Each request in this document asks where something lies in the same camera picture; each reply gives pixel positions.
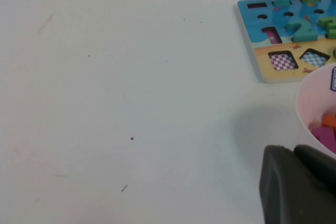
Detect pink plastic bowl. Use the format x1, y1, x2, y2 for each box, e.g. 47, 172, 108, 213
294, 63, 336, 159

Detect magenta wooden number 1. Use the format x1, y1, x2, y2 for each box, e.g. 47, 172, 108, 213
311, 126, 336, 151

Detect green wooden number 3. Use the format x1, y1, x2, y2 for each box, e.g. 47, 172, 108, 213
317, 16, 336, 38

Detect paper label reading 数字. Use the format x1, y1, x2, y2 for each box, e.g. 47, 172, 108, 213
329, 66, 336, 91

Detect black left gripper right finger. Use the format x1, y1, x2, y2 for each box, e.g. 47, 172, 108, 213
292, 144, 336, 183

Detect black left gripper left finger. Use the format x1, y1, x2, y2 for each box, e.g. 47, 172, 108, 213
258, 144, 336, 224

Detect turquoise wooden number 2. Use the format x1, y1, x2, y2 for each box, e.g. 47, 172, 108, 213
286, 18, 317, 44

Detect colourful wooden puzzle board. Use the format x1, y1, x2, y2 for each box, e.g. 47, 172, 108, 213
233, 0, 336, 84

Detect orange wooden number 10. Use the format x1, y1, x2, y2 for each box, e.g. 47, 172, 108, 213
322, 113, 336, 130

